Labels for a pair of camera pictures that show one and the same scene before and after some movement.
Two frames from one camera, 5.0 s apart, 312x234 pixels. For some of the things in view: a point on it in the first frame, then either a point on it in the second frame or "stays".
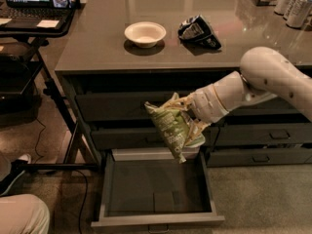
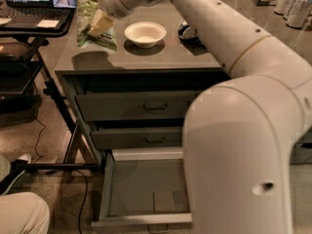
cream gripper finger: (196, 130) → (100, 22)
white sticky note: (48, 23) stays
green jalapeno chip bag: (174, 126) → (86, 6)
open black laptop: (26, 4) stays
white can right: (297, 11) stays
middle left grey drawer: (142, 135) stays
